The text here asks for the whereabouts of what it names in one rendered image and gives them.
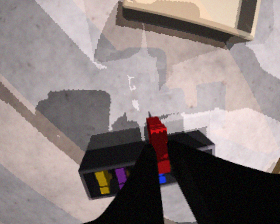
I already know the purple fuse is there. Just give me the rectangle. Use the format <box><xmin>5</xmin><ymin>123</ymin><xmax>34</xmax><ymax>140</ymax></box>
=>
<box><xmin>115</xmin><ymin>167</ymin><xmax>127</xmax><ymax>188</ymax></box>

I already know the dark blue fuse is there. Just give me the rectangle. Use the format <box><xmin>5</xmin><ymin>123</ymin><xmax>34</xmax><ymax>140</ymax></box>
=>
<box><xmin>159</xmin><ymin>173</ymin><xmax>165</xmax><ymax>183</ymax></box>

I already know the dark grey fuse block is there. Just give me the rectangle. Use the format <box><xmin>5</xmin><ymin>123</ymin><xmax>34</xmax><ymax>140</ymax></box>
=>
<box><xmin>77</xmin><ymin>131</ymin><xmax>216</xmax><ymax>201</ymax></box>

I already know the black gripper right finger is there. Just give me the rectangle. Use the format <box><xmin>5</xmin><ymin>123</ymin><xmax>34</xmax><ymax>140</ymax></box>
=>
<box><xmin>167</xmin><ymin>139</ymin><xmax>280</xmax><ymax>224</ymax></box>

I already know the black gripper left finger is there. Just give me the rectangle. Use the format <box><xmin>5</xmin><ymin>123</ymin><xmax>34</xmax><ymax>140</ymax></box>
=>
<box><xmin>82</xmin><ymin>143</ymin><xmax>165</xmax><ymax>224</ymax></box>

